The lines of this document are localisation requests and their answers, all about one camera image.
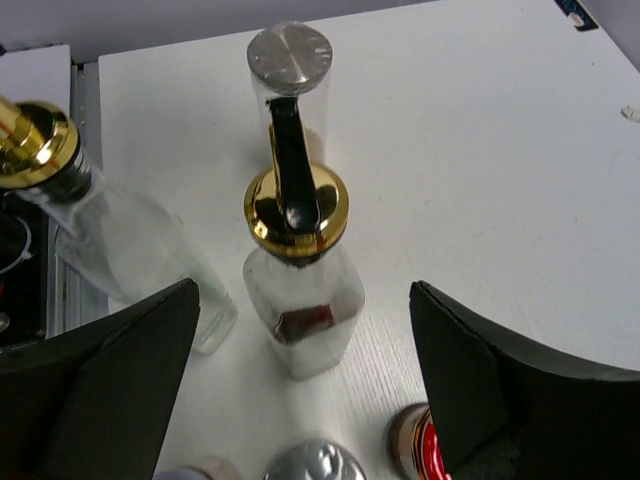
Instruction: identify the dark spice jar silver lid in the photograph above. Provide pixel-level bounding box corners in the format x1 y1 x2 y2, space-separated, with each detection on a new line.
152 457 243 480

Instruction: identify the glass oil bottle gold cap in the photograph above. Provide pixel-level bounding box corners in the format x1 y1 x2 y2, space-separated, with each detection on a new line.
243 97 365 381

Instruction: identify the white shaker silver lid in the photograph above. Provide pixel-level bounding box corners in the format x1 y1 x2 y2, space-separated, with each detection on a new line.
246 21 333 164

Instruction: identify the blue table logo sticker right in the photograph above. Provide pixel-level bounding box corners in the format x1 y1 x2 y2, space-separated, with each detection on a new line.
554 0 599 32

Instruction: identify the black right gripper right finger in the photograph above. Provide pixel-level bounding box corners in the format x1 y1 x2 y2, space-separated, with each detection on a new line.
410 281 639 479

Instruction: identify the red lid sauce jar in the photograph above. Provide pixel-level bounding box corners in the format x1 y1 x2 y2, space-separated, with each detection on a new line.
385 402 451 480

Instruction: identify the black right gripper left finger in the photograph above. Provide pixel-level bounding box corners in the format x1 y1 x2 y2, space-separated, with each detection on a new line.
1 279 200 479

